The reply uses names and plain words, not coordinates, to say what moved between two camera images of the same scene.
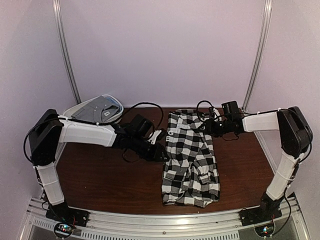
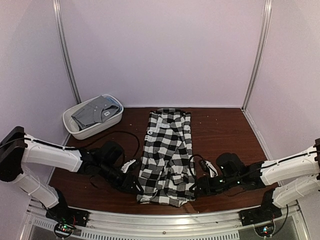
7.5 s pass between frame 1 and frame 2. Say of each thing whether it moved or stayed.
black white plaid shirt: moved
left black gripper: moved
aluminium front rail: stayed
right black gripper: moved
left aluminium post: stayed
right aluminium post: stayed
